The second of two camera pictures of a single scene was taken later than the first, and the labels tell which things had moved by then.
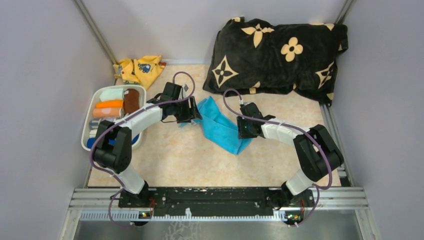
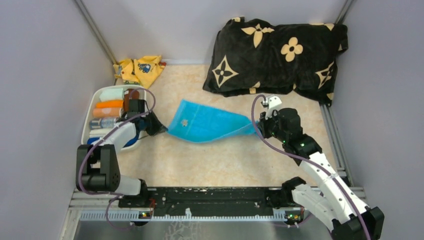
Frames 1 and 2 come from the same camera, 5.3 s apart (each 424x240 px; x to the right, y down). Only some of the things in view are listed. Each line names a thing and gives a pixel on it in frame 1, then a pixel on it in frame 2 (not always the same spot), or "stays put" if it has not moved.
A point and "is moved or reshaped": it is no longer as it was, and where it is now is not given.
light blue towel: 222,132 is moved or reshaped
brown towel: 131,102 stays put
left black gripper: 191,113 to 158,127
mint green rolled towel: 116,94 stays put
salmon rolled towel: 108,113 stays put
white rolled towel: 92,133 stays put
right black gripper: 242,133 to 263,122
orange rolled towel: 110,104 stays put
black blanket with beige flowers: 258,57 stays put
